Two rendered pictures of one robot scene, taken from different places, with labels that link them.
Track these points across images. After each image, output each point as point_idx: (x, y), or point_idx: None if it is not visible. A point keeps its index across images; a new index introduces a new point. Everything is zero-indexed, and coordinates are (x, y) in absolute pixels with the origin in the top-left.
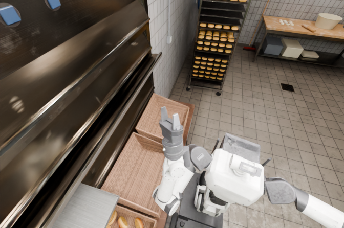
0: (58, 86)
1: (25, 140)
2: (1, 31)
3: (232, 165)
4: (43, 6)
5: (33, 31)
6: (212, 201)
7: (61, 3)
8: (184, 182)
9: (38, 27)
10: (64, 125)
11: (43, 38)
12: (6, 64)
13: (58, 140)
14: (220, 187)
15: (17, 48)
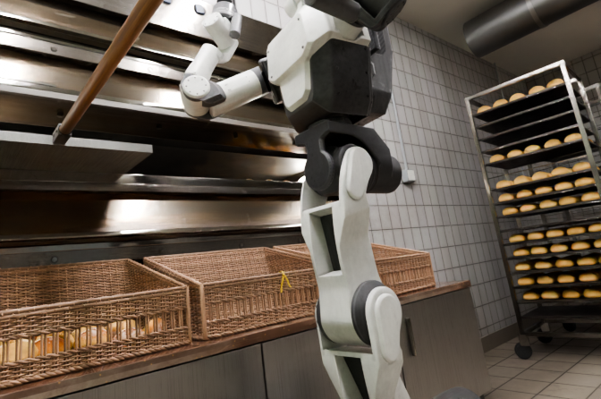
0: (171, 52)
1: (120, 63)
2: None
3: (284, 3)
4: (190, 8)
5: (174, 13)
6: (307, 173)
7: (205, 14)
8: (232, 77)
9: (180, 14)
10: (156, 93)
11: (180, 21)
12: None
13: (142, 95)
14: (273, 46)
15: (158, 13)
